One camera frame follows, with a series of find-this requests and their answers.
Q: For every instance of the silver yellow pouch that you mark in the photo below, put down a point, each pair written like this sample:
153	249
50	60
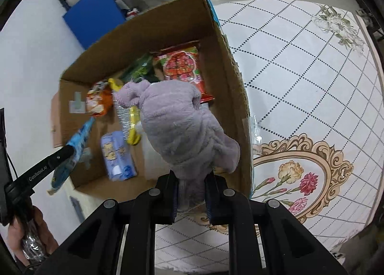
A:
124	119

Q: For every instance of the person's left hand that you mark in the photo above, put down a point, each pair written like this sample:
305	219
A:
45	236

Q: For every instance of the orange cartoon snack packet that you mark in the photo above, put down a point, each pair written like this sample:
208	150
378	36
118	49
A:
97	101

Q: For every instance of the blue folded mat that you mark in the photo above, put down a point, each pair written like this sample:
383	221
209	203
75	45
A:
93	13

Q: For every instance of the floral tablecloth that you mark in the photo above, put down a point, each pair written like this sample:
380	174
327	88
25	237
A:
300	83

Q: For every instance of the grey plush toy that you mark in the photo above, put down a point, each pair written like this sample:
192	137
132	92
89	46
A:
180	125

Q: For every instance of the blue tissue packet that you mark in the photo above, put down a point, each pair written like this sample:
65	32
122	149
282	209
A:
117	155

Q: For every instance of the red snack packet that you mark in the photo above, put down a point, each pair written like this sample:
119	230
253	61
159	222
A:
183	67

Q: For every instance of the cardboard box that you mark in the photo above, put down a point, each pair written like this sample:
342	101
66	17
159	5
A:
234	89

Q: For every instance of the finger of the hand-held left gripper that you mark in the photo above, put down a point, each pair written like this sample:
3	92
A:
45	165

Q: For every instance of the green snack packet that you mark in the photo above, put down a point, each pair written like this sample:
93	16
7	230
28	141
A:
139	69

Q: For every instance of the blue tube packet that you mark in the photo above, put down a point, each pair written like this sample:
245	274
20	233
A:
79	140

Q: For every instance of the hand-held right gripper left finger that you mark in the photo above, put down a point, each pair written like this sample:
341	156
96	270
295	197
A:
144	212

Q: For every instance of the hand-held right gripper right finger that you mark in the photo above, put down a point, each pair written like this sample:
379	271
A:
237	215

